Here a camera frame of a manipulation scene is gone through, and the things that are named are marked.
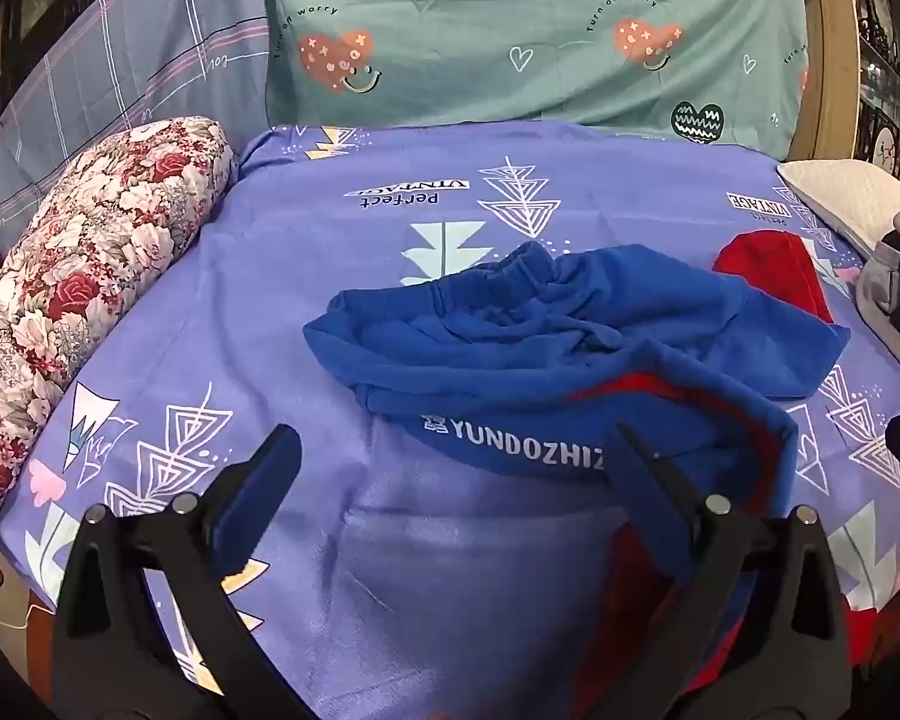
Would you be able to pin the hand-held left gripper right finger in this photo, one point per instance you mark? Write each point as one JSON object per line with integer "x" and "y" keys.
{"x": 656, "y": 521}

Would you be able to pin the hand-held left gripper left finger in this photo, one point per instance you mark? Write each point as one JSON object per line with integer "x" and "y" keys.
{"x": 259, "y": 495}

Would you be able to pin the blue and red pants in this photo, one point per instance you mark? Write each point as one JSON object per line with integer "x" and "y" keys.
{"x": 525, "y": 345}

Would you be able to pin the grey garment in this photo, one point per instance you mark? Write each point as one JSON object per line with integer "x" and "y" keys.
{"x": 881, "y": 292}

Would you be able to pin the purple printed bed sheet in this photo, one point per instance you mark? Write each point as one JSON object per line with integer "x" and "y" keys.
{"x": 330, "y": 285}

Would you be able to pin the white quilted pillow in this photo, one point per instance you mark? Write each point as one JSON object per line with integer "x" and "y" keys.
{"x": 840, "y": 191}

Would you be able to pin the floral bolster pillow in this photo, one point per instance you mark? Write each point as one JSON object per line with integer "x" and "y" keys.
{"x": 97, "y": 255}

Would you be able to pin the wooden headboard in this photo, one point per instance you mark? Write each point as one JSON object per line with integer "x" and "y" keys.
{"x": 829, "y": 52}

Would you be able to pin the grey plaid pillow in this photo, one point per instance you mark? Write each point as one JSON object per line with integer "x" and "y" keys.
{"x": 142, "y": 52}

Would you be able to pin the green heart print duvet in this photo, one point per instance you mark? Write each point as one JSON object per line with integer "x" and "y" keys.
{"x": 495, "y": 30}

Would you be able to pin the black framed wall pictures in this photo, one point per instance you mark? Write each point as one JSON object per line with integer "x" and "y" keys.
{"x": 15, "y": 30}

